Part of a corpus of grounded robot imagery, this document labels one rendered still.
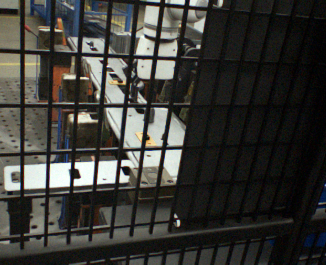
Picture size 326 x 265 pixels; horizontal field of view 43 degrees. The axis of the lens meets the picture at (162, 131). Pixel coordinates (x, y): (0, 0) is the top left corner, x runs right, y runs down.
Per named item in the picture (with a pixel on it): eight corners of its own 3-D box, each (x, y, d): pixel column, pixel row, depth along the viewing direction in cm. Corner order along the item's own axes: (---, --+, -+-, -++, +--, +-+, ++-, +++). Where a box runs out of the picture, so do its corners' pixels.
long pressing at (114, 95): (61, 37, 209) (61, 35, 208) (104, 40, 217) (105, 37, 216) (143, 185, 93) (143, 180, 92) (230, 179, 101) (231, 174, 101)
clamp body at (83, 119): (55, 216, 125) (59, 110, 111) (94, 212, 130) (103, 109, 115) (59, 235, 118) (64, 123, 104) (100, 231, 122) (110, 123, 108)
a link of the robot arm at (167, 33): (173, 22, 105) (171, 33, 106) (139, 19, 102) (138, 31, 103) (185, 29, 98) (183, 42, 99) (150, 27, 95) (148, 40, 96)
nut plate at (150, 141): (134, 133, 115) (135, 129, 115) (147, 132, 116) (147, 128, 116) (143, 147, 108) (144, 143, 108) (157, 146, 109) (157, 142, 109)
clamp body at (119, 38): (104, 97, 223) (110, 30, 208) (124, 97, 227) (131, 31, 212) (108, 104, 215) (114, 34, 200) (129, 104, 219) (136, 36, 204)
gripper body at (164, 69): (173, 31, 105) (167, 73, 110) (135, 28, 102) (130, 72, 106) (185, 38, 99) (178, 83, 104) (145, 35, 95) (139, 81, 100)
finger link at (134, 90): (136, 72, 105) (133, 97, 107) (124, 72, 103) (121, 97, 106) (140, 77, 102) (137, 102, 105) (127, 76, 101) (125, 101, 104)
